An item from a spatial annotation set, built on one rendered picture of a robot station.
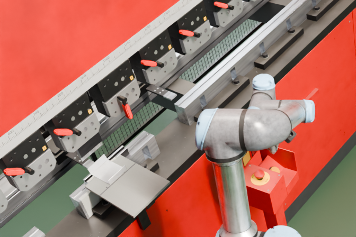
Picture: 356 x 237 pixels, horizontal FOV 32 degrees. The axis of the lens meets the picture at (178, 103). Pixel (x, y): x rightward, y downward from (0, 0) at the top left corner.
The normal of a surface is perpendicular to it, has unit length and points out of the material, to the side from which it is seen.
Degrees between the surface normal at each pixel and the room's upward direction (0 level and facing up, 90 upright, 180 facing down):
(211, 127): 42
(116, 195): 0
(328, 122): 90
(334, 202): 0
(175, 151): 0
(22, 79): 90
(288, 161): 90
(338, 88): 90
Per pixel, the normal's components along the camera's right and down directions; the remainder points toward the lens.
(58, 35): 0.71, 0.29
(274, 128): 0.55, -0.06
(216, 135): -0.36, 0.22
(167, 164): -0.24, -0.76
